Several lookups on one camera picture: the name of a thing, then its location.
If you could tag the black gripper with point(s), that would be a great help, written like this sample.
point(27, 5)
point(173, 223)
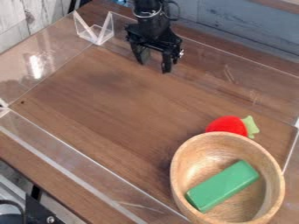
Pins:
point(151, 33)

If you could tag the red plush tomato toy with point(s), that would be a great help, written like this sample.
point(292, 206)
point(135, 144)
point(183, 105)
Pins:
point(232, 124)

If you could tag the wooden bowl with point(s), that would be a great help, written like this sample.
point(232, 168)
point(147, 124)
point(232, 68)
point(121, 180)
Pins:
point(205, 155)

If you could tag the green rectangular block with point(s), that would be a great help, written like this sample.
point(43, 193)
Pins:
point(221, 186)

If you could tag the black clamp with screw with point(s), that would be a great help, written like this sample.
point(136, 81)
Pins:
point(37, 214)

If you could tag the clear acrylic corner bracket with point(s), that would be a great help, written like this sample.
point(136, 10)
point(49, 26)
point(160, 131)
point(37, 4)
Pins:
point(96, 34)

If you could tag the clear acrylic back wall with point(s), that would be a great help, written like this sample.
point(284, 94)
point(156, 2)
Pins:
point(249, 83)

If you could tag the clear acrylic wall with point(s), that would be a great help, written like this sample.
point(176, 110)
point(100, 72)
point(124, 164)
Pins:
point(249, 83)
point(95, 193)

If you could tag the clear acrylic front wall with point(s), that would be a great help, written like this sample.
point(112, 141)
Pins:
point(95, 193)

